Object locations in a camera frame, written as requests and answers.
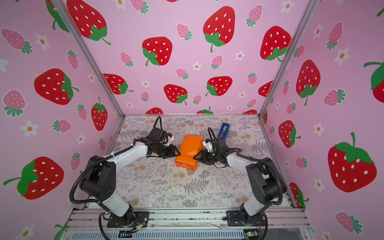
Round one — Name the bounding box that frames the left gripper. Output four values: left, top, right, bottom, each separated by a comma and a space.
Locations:
156, 144, 182, 158

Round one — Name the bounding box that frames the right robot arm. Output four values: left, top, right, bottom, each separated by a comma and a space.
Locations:
193, 138, 287, 223

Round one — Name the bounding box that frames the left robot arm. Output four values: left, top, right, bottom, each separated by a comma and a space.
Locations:
79, 127, 180, 218

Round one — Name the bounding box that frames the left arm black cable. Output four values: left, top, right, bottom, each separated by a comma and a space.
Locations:
68, 116, 163, 205

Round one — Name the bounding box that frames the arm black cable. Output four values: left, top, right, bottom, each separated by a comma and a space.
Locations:
68, 116, 163, 205
206, 126, 286, 208

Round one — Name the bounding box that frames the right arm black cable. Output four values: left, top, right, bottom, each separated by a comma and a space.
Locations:
206, 126, 286, 208

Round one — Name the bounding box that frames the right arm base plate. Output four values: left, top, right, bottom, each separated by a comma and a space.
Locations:
222, 211, 268, 227

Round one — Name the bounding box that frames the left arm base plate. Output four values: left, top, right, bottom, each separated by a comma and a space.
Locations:
107, 212, 150, 228

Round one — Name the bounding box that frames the aluminium front rail frame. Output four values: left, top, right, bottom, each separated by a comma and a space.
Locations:
56, 207, 316, 240

